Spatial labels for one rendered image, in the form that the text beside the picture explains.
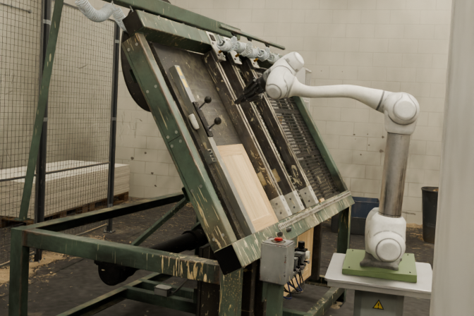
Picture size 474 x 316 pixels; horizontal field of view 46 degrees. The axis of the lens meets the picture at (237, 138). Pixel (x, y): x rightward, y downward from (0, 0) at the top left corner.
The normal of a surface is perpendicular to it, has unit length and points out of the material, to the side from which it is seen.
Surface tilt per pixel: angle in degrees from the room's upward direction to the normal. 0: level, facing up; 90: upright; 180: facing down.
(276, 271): 90
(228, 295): 90
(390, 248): 100
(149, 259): 90
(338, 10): 90
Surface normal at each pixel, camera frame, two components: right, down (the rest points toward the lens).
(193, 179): -0.42, 0.03
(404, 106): -0.15, -0.01
